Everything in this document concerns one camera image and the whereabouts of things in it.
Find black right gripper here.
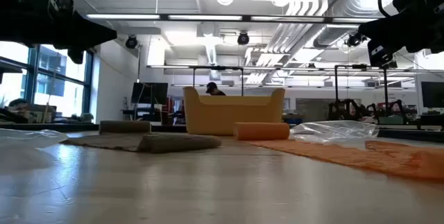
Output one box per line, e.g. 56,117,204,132
359,0,431,68

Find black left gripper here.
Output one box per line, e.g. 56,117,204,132
41,0,117,64

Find clear plastic bag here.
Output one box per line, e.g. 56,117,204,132
0,128,69,149
289,119,380,146

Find brown elastic bandage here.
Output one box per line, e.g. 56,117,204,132
60,120,223,154

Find small green plant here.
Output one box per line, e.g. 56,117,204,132
71,112,95,123

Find black computer monitor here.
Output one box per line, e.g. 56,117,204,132
130,82,169,105
420,80,444,109

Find person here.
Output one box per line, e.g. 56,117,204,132
205,81,227,97
7,98,31,111

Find long linear light bar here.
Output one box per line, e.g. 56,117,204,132
85,12,379,23

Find yellow plastic bin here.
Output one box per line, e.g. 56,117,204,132
182,85,287,137

